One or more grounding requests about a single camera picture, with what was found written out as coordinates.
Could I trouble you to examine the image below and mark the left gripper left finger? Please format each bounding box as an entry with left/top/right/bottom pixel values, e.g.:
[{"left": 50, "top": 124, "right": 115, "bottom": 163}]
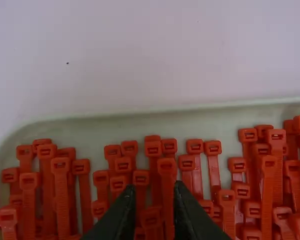
[{"left": 80, "top": 184, "right": 138, "bottom": 240}]

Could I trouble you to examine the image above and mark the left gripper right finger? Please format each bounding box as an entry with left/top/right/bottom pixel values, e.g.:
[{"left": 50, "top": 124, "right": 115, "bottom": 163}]
[{"left": 173, "top": 180, "right": 231, "bottom": 240}]

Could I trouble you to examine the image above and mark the pale tray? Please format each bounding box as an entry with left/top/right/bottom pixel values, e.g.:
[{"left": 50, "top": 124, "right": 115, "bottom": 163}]
[{"left": 0, "top": 95, "right": 300, "bottom": 240}]

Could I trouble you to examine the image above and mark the row of orange cable ties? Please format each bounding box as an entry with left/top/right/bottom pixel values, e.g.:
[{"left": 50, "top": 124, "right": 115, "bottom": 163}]
[{"left": 0, "top": 114, "right": 300, "bottom": 240}]

